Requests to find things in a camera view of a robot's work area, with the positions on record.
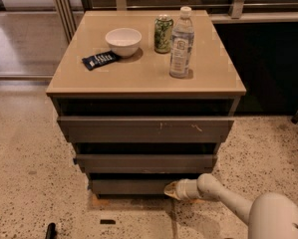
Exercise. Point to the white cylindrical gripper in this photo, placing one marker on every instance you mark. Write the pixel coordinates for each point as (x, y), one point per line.
(182, 188)

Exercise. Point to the grey bottom drawer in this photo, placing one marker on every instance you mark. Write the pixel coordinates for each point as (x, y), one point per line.
(128, 187)

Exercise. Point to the grey drawer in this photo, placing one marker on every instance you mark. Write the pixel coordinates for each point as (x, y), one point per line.
(145, 130)
(146, 163)
(128, 187)

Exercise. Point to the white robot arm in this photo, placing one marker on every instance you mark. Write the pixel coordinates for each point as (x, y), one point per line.
(270, 216)

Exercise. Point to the grey middle drawer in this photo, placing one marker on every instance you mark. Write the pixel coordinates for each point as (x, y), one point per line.
(146, 163)

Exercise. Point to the brown drawer cabinet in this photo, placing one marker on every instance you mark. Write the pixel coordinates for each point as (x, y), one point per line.
(141, 86)

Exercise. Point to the grey top drawer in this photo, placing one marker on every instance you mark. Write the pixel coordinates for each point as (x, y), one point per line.
(145, 130)

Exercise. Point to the black object at floor edge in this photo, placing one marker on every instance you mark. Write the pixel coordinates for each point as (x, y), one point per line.
(51, 231)

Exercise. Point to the dark blue snack packet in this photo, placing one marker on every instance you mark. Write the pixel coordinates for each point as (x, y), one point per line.
(99, 60)

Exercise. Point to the green drink can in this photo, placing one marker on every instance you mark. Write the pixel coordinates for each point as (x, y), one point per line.
(162, 33)

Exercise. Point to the white ceramic bowl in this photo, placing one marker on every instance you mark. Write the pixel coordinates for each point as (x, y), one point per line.
(124, 42)

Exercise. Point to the clear plastic water bottle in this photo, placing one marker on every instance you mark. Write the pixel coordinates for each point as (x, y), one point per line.
(182, 37)

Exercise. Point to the metal window frame rail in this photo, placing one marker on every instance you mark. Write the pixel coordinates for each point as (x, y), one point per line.
(188, 0)

